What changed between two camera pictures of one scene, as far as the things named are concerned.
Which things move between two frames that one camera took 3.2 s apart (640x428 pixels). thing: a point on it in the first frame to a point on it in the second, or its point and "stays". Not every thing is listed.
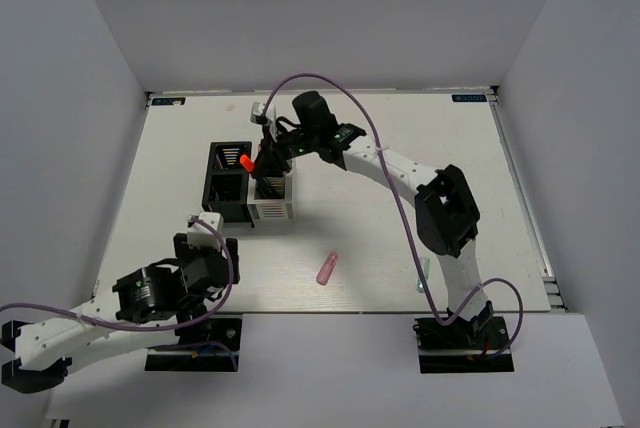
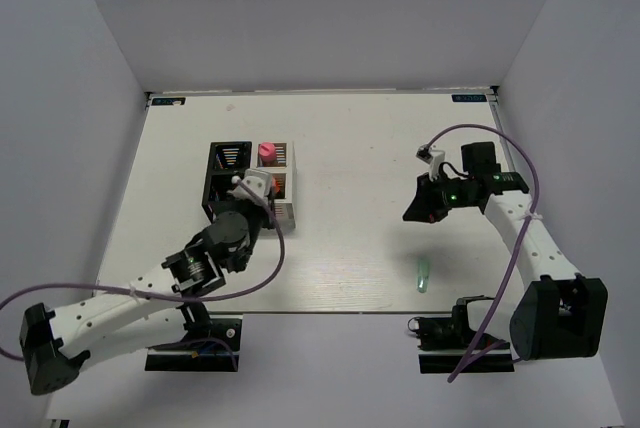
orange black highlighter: x=247 y=163 to x=276 y=185
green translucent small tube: x=425 y=263 stays
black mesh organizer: x=226 y=184 stays
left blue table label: x=172 y=101 stays
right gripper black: x=272 y=159 to x=425 y=207
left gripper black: x=186 y=253 to x=237 y=203
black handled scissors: x=246 y=148 stays
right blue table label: x=469 y=98 stays
